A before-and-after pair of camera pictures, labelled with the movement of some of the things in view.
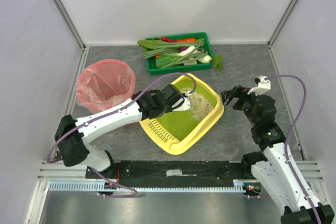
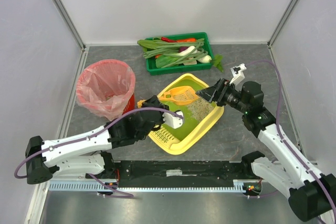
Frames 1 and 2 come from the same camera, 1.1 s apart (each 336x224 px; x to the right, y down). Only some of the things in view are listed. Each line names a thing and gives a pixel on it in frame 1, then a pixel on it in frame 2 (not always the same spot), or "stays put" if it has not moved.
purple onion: x=181 y=49 stays put
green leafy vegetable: x=150 y=43 stays put
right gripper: x=234 y=96 → x=219 y=93
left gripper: x=172 y=96 → x=153 y=102
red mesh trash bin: x=104 y=83 stays put
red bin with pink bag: x=103 y=83 stays put
